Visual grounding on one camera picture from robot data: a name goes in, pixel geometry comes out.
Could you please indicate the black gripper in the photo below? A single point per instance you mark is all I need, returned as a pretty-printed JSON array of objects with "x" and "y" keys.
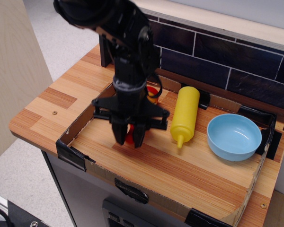
[{"x": 123, "y": 104}]

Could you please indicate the red hot sauce bottle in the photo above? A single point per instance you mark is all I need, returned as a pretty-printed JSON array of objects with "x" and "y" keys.
[{"x": 152, "y": 92}]

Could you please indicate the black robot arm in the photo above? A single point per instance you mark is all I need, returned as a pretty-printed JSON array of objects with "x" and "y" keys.
[{"x": 130, "y": 40}]

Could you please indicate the yellow mustard squeeze bottle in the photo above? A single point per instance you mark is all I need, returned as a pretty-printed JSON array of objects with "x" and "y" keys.
[{"x": 184, "y": 118}]

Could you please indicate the grey cabinet under table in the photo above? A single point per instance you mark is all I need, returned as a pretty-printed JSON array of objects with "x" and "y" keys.
[{"x": 83, "y": 195}]

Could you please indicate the grey control panel with buttons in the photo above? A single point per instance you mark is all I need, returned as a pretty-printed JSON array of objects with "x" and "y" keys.
[{"x": 116, "y": 216}]

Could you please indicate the light blue bowl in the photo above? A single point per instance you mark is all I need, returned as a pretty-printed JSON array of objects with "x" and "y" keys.
[{"x": 233, "y": 137}]

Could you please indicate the light wooden board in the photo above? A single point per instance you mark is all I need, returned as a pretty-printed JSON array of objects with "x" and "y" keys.
[{"x": 23, "y": 71}]

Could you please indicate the black metal base with screw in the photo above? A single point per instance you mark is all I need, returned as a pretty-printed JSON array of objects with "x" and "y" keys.
[{"x": 18, "y": 217}]

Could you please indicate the dark tile backsplash panel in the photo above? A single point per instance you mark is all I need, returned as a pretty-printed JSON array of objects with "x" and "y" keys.
[{"x": 248, "y": 69}]

